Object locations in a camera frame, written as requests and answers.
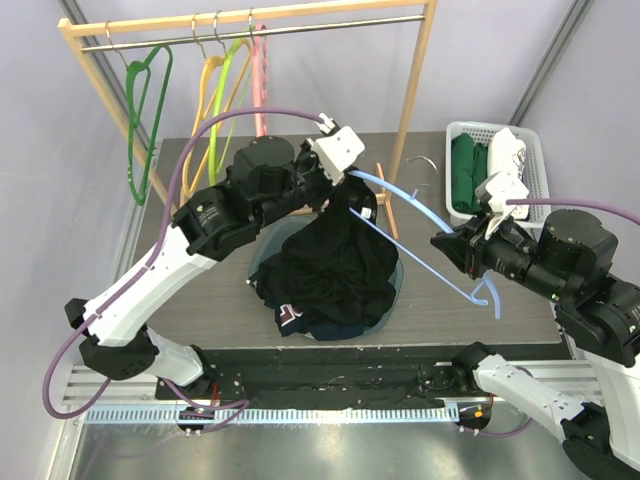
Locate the light blue hanger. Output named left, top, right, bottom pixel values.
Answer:
left=348, top=169, right=502, bottom=320

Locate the black tank top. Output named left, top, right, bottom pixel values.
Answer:
left=279, top=175, right=399, bottom=289

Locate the black dress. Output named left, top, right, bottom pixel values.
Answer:
left=250, top=255, right=397, bottom=329

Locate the navy tank top maroon trim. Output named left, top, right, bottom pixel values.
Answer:
left=264, top=300, right=365, bottom=341

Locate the yellow plastic hanger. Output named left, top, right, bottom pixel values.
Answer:
left=180, top=47, right=249, bottom=204

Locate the pink hanger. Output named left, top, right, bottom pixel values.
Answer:
left=252, top=36, right=268, bottom=137

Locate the neon yellow hanger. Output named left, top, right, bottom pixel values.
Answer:
left=207, top=38, right=251, bottom=186

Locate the green plastic hanger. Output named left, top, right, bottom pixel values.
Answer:
left=124, top=43, right=175, bottom=207

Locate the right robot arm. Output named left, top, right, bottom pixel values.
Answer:
left=430, top=209, right=639, bottom=479

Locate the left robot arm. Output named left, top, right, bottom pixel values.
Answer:
left=65, top=127, right=365, bottom=399

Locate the teal plastic basin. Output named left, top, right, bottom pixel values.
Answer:
left=248, top=216, right=404, bottom=336

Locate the folded dark green shirt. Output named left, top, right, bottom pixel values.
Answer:
left=451, top=133, right=488, bottom=215

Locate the white plastic basket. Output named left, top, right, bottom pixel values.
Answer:
left=444, top=121, right=551, bottom=230

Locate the folded white shirt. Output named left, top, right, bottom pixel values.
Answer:
left=488, top=127, right=529, bottom=220

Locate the wooden clothes rack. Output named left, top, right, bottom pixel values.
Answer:
left=57, top=0, right=440, bottom=241

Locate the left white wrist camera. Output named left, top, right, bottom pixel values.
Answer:
left=311, top=113, right=365, bottom=186

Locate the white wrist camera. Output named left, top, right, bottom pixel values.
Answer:
left=475, top=170, right=529, bottom=240
left=311, top=113, right=365, bottom=186

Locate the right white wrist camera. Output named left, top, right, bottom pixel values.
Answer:
left=475, top=170, right=529, bottom=240

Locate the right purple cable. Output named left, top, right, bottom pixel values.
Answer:
left=505, top=198, right=640, bottom=226

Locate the purple cable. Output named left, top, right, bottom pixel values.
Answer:
left=42, top=108, right=331, bottom=434
left=505, top=198, right=640, bottom=226

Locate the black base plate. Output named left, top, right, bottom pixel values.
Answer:
left=155, top=345, right=483, bottom=410

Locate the white slotted cable duct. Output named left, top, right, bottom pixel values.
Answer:
left=84, top=403, right=459, bottom=425

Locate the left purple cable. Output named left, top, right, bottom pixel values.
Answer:
left=42, top=108, right=331, bottom=434

